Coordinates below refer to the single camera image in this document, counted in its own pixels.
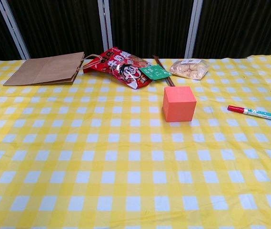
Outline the orange pink foam cube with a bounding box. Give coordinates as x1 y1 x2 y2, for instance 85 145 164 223
162 86 197 123

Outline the red capped marker pen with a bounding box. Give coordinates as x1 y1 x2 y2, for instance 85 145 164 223
227 105 271 122

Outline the small green packet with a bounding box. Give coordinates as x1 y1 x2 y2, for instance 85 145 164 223
139 64 171 82

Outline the red cartoon snack bag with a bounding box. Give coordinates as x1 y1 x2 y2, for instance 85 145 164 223
82 46 153 90

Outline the yellow white checkered tablecloth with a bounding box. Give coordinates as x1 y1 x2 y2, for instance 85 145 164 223
0 54 271 229

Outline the clear bag of puffed snacks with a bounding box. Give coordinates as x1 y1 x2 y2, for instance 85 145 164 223
169 59 210 81

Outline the brown paper bag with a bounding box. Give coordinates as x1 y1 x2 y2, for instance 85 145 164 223
3 52 103 86

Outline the white metal frame post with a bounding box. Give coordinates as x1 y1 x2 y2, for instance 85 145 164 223
184 0 204 59
0 0 31 60
97 0 113 52

